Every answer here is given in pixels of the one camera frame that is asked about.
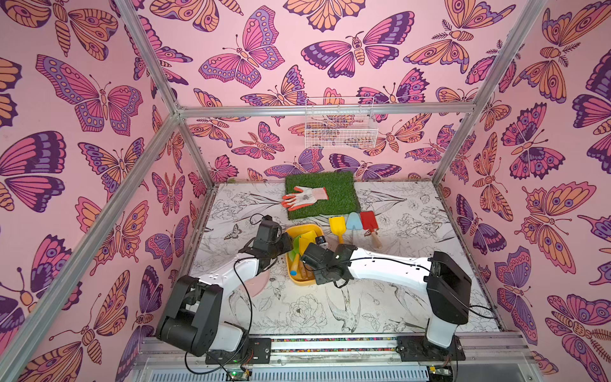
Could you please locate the yellow shovel blue-tipped handle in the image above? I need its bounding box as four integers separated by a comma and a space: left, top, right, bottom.
329, 216, 347, 244

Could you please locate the light blue trowel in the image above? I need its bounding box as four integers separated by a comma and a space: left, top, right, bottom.
345, 212, 363, 231

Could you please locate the red shovel wooden handle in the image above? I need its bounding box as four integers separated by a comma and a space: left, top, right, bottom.
360, 211, 383, 249

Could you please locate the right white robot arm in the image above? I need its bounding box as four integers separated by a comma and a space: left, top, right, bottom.
302, 244, 472, 361

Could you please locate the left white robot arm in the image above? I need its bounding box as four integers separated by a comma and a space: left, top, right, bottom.
155, 233, 293, 357

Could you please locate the green trowel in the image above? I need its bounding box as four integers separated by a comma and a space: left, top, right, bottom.
288, 237, 300, 278

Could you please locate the white orange gardening glove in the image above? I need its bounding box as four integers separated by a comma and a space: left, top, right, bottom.
281, 186, 329, 211

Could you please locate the green artificial grass mat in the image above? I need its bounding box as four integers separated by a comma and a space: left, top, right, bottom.
281, 172, 361, 220

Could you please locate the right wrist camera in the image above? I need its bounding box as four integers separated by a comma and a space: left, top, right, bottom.
302, 243, 333, 271

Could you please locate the white wire basket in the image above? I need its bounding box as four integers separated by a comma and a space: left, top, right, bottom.
303, 103, 379, 150

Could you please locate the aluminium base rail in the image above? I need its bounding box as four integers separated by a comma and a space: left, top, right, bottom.
128, 332, 544, 381

